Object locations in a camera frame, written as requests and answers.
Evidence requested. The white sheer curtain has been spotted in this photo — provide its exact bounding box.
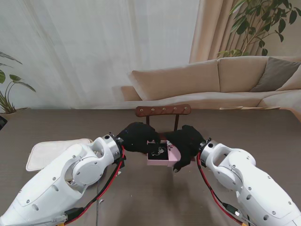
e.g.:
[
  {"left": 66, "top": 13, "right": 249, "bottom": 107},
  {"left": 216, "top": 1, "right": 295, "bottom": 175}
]
[{"left": 0, "top": 0, "right": 200, "bottom": 110}]

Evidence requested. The white zippered cosmetic bag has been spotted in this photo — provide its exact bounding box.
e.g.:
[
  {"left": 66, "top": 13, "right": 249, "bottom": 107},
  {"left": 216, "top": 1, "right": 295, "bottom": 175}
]
[{"left": 25, "top": 138, "right": 94, "bottom": 172}]

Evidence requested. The beige sofa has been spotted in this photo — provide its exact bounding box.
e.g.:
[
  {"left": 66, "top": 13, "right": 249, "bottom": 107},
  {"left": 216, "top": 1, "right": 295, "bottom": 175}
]
[{"left": 120, "top": 56, "right": 301, "bottom": 110}]

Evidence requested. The grey sofa cushion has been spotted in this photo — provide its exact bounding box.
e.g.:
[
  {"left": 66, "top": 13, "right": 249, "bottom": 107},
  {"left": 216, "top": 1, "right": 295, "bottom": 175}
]
[{"left": 250, "top": 56, "right": 301, "bottom": 92}]

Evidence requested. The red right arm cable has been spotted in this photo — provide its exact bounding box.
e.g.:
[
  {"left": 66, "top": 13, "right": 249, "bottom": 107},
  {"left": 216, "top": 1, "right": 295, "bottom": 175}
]
[{"left": 196, "top": 153, "right": 245, "bottom": 223}]

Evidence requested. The grey arm plug cable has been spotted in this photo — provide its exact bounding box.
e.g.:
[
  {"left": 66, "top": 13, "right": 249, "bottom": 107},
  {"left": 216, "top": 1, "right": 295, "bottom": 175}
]
[
  {"left": 222, "top": 202, "right": 250, "bottom": 223},
  {"left": 46, "top": 207, "right": 84, "bottom": 224}
]

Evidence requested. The beige curtain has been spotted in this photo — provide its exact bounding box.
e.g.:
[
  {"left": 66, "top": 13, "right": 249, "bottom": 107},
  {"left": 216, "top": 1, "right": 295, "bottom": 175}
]
[{"left": 189, "top": 0, "right": 271, "bottom": 64}]

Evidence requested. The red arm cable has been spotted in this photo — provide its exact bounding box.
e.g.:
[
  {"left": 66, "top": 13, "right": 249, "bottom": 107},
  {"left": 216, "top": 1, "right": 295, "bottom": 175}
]
[
  {"left": 196, "top": 153, "right": 245, "bottom": 223},
  {"left": 63, "top": 145, "right": 127, "bottom": 223}
]

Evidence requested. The broad-leaved green potted plant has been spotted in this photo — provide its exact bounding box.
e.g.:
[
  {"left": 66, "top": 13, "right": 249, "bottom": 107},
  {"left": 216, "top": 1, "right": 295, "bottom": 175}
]
[{"left": 0, "top": 50, "right": 37, "bottom": 115}]

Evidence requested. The tall dark-leaved plant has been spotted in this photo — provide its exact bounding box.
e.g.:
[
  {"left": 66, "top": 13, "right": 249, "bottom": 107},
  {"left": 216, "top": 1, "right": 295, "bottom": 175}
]
[{"left": 217, "top": 0, "right": 298, "bottom": 58}]

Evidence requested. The grey right arm plug cable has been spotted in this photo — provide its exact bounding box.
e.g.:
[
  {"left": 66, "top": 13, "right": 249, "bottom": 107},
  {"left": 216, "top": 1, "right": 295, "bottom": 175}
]
[{"left": 222, "top": 202, "right": 250, "bottom": 223}]

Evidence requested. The dark grey left camera cable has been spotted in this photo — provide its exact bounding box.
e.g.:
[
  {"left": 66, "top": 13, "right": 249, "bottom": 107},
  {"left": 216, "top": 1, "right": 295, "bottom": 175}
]
[{"left": 95, "top": 183, "right": 100, "bottom": 226}]

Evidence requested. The red left arm cable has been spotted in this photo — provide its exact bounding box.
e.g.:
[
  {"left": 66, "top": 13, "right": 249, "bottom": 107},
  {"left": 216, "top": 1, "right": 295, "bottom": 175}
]
[{"left": 63, "top": 145, "right": 127, "bottom": 223}]

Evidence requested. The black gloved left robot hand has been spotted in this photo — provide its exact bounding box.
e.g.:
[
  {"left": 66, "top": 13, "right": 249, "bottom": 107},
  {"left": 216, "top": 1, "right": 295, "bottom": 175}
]
[{"left": 116, "top": 121, "right": 162, "bottom": 155}]

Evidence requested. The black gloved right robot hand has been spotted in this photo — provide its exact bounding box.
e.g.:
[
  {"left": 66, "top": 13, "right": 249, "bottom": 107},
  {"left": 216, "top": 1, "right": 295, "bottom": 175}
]
[{"left": 162, "top": 124, "right": 205, "bottom": 174}]

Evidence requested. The grey left arm plug cable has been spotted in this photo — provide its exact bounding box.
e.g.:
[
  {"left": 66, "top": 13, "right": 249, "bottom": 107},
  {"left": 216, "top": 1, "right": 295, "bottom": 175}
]
[{"left": 46, "top": 207, "right": 84, "bottom": 224}]

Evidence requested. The pink floral jewelry box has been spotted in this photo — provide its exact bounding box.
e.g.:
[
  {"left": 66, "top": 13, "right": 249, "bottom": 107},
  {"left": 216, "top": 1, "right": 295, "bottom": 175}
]
[{"left": 146, "top": 139, "right": 196, "bottom": 167}]

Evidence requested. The dark wooden jewelry stand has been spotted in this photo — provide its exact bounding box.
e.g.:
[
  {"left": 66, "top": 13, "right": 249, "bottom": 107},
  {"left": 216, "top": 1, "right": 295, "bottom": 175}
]
[{"left": 135, "top": 104, "right": 191, "bottom": 142}]

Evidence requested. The thin gold chain necklace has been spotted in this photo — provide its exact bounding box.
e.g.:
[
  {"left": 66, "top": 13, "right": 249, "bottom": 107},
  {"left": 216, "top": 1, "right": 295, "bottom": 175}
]
[{"left": 151, "top": 145, "right": 168, "bottom": 157}]

